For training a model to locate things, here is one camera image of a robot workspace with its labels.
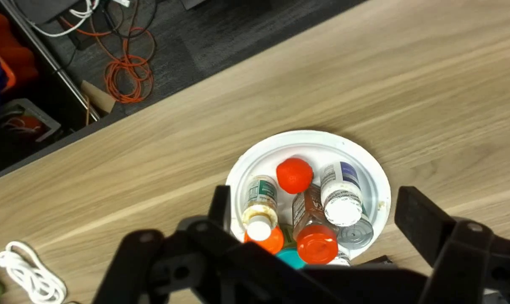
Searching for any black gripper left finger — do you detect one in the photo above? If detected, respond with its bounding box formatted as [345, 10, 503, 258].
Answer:
[91, 184, 324, 304]

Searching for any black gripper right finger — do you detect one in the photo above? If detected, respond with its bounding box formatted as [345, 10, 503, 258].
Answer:
[394, 184, 510, 304]

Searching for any white bottle green label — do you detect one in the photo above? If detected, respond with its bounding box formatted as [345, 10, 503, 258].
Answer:
[242, 173, 280, 243]

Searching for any green tub teal lid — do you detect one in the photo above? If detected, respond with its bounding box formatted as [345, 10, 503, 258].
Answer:
[275, 248, 309, 270]

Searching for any brown spice jar orange lid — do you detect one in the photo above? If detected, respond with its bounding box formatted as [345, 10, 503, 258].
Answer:
[291, 184, 340, 266]

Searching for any red toy strawberry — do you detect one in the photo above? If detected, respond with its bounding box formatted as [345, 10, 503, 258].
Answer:
[275, 157, 314, 195]

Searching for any white bottle purple label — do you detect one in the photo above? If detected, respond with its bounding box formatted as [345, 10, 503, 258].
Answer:
[319, 160, 367, 227]

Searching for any white paper plate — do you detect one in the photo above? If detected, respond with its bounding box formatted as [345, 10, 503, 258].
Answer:
[225, 130, 394, 266]

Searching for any red white box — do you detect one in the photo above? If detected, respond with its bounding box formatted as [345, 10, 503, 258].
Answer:
[0, 97, 63, 143]

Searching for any orange and blue bag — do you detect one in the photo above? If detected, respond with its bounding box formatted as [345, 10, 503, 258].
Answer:
[0, 5, 42, 114]

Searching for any white cable on table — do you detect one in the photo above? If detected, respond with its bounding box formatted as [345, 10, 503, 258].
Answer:
[0, 239, 69, 304]

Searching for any orange cable on floor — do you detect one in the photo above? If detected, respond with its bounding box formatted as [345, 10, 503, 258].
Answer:
[59, 13, 157, 106]

